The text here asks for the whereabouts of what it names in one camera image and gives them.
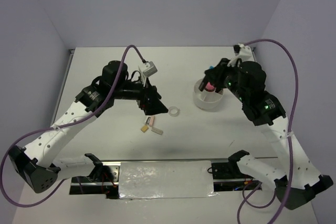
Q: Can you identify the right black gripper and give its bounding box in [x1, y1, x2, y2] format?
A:
[204, 57, 247, 101]

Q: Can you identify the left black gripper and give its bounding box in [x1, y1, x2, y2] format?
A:
[112, 72, 168, 115]

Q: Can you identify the blue black highlighter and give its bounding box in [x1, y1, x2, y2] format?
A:
[198, 73, 211, 93]

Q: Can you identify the pink glue bottle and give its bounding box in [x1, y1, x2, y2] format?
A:
[205, 82, 216, 92]

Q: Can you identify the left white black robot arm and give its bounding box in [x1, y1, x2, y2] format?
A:
[8, 60, 168, 194]

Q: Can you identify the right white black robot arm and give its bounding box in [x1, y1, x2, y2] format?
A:
[199, 58, 333, 210]

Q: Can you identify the pink eraser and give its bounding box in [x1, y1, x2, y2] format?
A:
[148, 115, 155, 127]

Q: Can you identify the white round divided container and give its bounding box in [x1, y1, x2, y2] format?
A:
[193, 79, 224, 110]

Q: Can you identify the white small eraser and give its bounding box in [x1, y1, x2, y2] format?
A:
[144, 116, 151, 125]

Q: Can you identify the clear tape roll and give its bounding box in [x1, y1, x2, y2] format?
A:
[168, 106, 180, 117]

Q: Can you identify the grey rectangular eraser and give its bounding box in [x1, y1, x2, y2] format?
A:
[151, 127, 163, 135]

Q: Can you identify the tan square eraser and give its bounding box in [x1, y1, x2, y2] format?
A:
[141, 125, 149, 133]

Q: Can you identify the silver foil sheet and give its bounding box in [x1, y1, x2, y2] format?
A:
[119, 161, 215, 199]

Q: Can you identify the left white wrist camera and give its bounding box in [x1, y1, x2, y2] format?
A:
[138, 61, 158, 86]

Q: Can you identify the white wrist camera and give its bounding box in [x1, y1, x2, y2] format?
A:
[227, 43, 253, 67]
[138, 61, 158, 86]

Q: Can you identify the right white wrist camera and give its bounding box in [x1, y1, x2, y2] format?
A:
[227, 43, 253, 67]

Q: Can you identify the black mounting rail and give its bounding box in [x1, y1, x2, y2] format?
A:
[69, 159, 258, 200]

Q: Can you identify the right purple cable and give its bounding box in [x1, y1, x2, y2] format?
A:
[237, 39, 300, 224]

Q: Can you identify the purple cable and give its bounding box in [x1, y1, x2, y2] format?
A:
[237, 39, 300, 224]
[0, 44, 146, 208]

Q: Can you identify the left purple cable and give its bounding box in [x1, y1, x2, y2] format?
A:
[0, 44, 146, 208]

